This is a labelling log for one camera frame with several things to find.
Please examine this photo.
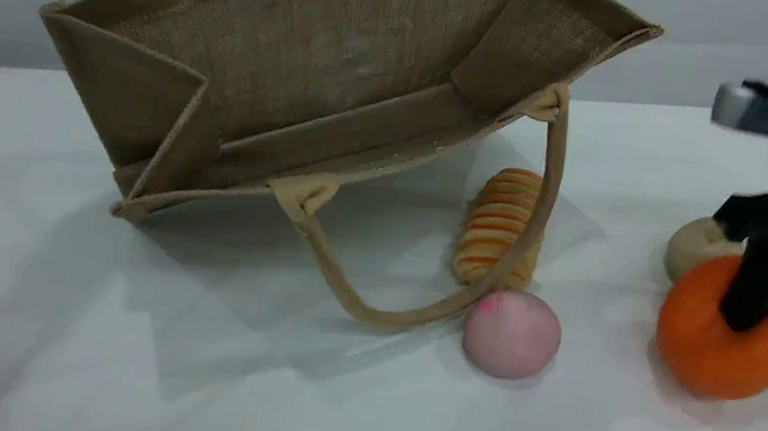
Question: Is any pink round bun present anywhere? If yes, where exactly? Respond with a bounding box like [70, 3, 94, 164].
[458, 285, 567, 386]

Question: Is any striped orange bread roll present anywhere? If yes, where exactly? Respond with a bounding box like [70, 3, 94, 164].
[450, 162, 550, 295]

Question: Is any brown jute tote bag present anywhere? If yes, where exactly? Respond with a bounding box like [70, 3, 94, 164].
[9, 0, 668, 358]

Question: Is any beige garlic-shaped toy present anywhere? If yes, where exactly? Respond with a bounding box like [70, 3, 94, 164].
[662, 212, 749, 292]

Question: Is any orange fruit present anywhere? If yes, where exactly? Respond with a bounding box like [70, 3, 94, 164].
[649, 246, 768, 407]

